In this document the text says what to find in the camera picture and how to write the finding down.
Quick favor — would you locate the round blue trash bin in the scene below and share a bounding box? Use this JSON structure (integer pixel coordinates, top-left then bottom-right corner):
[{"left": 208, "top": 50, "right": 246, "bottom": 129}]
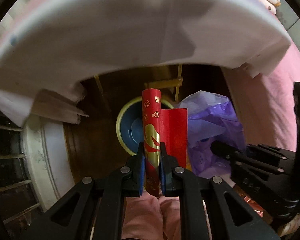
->
[{"left": 115, "top": 95, "right": 175, "bottom": 156}]

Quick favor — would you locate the cartoon printed white mat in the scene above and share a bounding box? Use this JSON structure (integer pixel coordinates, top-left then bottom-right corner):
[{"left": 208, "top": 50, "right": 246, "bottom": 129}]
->
[{"left": 0, "top": 0, "right": 291, "bottom": 126}]

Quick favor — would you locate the pink bed blanket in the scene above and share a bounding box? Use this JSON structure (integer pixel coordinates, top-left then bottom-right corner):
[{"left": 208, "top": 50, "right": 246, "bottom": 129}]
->
[{"left": 222, "top": 43, "right": 300, "bottom": 151}]

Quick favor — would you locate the red gold paper packet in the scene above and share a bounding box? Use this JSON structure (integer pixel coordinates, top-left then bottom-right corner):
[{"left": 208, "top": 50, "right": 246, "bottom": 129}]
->
[{"left": 142, "top": 88, "right": 188, "bottom": 197}]

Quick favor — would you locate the white cabinet door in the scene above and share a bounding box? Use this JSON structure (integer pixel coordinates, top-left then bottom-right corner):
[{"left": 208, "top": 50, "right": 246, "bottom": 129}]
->
[{"left": 21, "top": 115, "right": 75, "bottom": 211}]

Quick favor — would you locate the purple plastic bag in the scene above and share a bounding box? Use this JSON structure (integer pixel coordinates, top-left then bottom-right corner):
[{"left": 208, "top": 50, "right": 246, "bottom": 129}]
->
[{"left": 176, "top": 90, "right": 246, "bottom": 180}]

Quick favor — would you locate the pink trousers leg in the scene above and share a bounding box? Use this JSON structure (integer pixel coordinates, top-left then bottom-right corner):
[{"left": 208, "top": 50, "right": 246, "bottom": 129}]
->
[{"left": 121, "top": 191, "right": 181, "bottom": 239}]

